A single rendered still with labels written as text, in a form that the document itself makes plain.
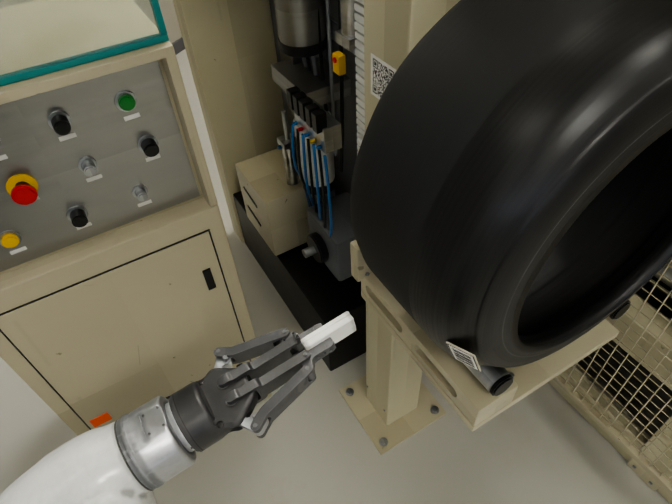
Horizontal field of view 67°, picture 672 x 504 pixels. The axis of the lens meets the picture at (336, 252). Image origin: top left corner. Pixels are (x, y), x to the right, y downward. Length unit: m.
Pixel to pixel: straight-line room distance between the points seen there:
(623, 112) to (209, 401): 0.53
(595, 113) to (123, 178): 0.89
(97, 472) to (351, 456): 1.23
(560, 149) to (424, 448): 1.39
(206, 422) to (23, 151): 0.66
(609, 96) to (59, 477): 0.66
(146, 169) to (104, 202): 0.11
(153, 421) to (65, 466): 0.09
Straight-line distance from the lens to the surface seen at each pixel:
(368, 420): 1.81
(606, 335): 1.12
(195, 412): 0.61
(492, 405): 0.92
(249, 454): 1.82
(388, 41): 0.87
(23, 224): 1.17
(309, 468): 1.77
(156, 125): 1.10
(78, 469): 0.64
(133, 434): 0.63
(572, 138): 0.53
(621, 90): 0.56
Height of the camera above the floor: 1.65
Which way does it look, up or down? 46 degrees down
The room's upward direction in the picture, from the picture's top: 4 degrees counter-clockwise
